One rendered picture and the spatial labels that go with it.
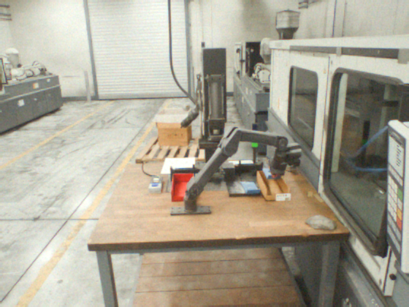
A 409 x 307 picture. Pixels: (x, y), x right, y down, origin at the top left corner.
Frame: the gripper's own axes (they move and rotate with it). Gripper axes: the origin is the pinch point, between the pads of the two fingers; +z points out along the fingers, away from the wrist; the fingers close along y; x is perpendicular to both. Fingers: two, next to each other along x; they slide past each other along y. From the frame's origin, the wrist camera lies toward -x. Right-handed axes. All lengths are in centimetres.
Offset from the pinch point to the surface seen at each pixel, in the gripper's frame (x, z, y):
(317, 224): -11.1, -11.4, -34.9
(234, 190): 20.4, 8.2, -2.6
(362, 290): -25, -3, -61
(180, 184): 50, 17, 9
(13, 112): 439, 356, 457
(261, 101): -59, 179, 265
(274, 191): -1.5, 9.4, -3.2
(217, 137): 28.6, -5.2, 24.5
